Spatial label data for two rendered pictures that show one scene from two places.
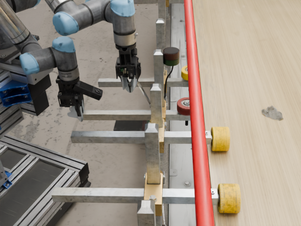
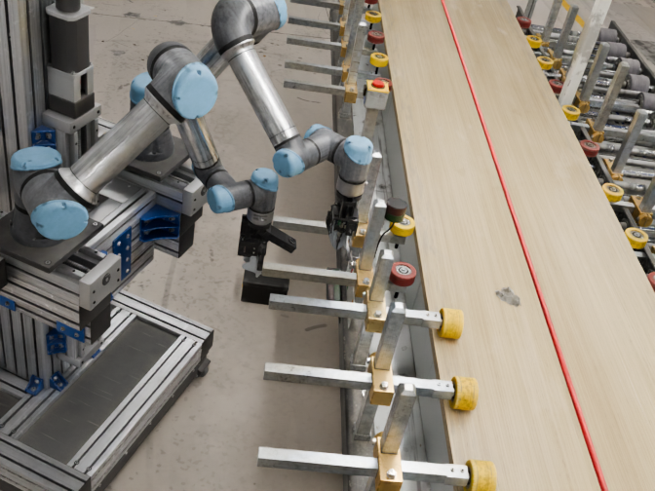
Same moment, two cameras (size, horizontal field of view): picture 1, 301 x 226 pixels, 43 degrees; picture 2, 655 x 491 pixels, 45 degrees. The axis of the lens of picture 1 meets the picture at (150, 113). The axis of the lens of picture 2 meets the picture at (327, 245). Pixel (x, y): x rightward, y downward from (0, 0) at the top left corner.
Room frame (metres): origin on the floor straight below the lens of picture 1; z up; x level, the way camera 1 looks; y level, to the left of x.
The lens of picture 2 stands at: (-0.58, 0.48, 2.36)
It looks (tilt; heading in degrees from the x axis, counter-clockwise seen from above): 37 degrees down; 348
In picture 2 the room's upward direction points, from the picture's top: 12 degrees clockwise
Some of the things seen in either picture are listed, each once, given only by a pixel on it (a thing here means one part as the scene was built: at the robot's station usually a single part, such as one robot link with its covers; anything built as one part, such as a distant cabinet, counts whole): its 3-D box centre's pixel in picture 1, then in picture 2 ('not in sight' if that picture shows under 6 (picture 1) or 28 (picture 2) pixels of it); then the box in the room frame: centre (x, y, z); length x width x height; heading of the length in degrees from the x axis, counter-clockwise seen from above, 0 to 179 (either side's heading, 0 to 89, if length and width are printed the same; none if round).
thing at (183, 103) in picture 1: (187, 113); (400, 283); (1.21, -0.14, 0.85); 0.08 x 0.08 x 0.11
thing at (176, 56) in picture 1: (171, 53); (396, 207); (1.25, -0.09, 1.10); 0.06 x 0.06 x 0.02
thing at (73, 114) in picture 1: (75, 114); (251, 267); (1.22, 0.30, 0.86); 0.06 x 0.03 x 0.09; 86
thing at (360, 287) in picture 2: (160, 112); (365, 277); (1.23, -0.04, 0.85); 0.14 x 0.06 x 0.05; 176
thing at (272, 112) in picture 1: (273, 111); (509, 294); (1.12, -0.45, 0.91); 0.09 x 0.07 x 0.02; 21
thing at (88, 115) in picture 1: (137, 115); (334, 278); (1.22, 0.05, 0.84); 0.43 x 0.03 x 0.04; 86
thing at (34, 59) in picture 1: (36, 59); (227, 194); (1.21, 0.40, 1.12); 0.11 x 0.11 x 0.08; 27
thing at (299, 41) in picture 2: not in sight; (331, 46); (2.96, -0.10, 0.81); 0.44 x 0.03 x 0.04; 86
